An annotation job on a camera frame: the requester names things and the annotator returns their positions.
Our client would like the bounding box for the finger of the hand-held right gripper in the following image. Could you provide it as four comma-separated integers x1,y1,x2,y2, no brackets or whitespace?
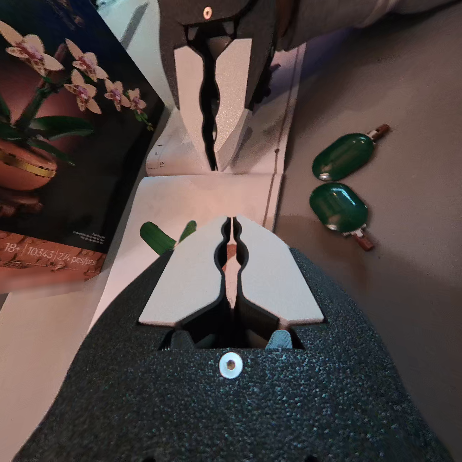
173,44,218,172
212,37,253,172

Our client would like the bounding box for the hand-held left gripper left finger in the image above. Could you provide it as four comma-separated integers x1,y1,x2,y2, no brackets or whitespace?
138,215,232,330

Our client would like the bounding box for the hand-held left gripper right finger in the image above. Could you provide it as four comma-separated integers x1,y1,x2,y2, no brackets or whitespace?
233,214,325,330

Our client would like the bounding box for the building instruction booklet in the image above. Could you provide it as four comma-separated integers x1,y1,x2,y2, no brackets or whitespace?
87,43,307,336

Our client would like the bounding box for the green toy leaf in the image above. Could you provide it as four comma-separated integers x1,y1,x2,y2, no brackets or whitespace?
309,182,375,251
311,124,390,182

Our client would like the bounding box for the person's right forearm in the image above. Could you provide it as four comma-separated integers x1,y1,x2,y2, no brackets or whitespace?
280,0,462,51

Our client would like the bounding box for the grey desk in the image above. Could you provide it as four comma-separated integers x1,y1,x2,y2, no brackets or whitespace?
0,0,462,462

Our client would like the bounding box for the black orchid toy set box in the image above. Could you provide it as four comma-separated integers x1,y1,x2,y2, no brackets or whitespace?
0,0,166,286

